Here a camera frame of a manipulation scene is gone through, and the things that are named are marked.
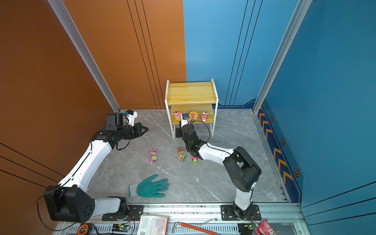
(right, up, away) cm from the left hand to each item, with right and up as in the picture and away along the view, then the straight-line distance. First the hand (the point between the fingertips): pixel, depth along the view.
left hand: (148, 127), depth 80 cm
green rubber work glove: (-1, -33, 0) cm, 33 cm away
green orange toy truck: (+18, -19, +11) cm, 28 cm away
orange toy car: (+16, -15, +14) cm, 26 cm away
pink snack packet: (+58, -47, -12) cm, 76 cm away
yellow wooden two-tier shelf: (+28, +16, +1) cm, 32 cm away
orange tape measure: (-26, -47, -13) cm, 55 cm away
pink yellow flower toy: (+25, +7, +9) cm, 27 cm away
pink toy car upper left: (-2, -17, +14) cm, 22 cm away
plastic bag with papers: (+5, -45, -13) cm, 47 cm away
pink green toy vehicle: (+26, -21, +9) cm, 34 cm away
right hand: (+16, +3, +7) cm, 18 cm away
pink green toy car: (0, -20, +10) cm, 22 cm away
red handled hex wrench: (+25, -48, -10) cm, 55 cm away
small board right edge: (+50, -49, -10) cm, 71 cm away
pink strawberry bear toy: (+31, +6, +9) cm, 33 cm away
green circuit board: (-11, -49, -9) cm, 51 cm away
